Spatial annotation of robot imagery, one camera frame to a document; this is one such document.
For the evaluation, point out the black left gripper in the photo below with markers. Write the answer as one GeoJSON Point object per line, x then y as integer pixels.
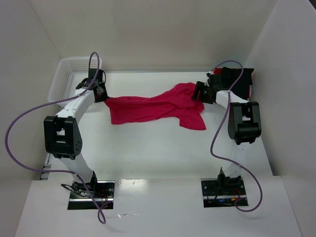
{"type": "Point", "coordinates": [100, 94]}

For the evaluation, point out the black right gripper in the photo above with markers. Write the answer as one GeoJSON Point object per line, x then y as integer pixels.
{"type": "Point", "coordinates": [202, 92]}

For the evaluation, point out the crimson red t shirt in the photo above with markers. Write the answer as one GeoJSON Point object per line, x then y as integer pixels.
{"type": "Point", "coordinates": [175, 103]}

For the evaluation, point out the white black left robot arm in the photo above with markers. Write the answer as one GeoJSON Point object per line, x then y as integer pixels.
{"type": "Point", "coordinates": [61, 132]}

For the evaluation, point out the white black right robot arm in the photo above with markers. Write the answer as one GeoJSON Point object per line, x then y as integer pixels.
{"type": "Point", "coordinates": [244, 123]}

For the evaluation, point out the white plastic perforated basket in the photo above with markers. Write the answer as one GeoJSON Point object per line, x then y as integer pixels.
{"type": "Point", "coordinates": [70, 72]}

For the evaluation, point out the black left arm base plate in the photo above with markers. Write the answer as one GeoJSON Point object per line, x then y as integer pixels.
{"type": "Point", "coordinates": [80, 200]}

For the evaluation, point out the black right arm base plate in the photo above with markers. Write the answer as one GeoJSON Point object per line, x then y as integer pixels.
{"type": "Point", "coordinates": [223, 195]}

